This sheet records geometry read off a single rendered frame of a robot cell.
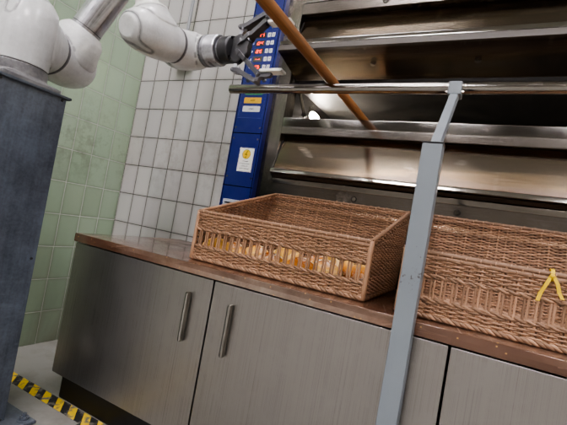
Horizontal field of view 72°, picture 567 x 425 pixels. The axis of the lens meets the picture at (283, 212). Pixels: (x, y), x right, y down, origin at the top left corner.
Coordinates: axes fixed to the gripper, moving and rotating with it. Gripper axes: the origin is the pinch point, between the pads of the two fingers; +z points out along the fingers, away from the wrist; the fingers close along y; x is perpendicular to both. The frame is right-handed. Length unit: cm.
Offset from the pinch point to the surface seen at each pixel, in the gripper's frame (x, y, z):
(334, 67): -52, -17, -7
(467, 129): -55, 4, 44
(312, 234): -6, 48, 14
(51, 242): -24, 73, -118
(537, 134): -55, 5, 64
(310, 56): -1.9, 2.0, 7.1
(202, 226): -7, 52, -22
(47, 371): -14, 120, -89
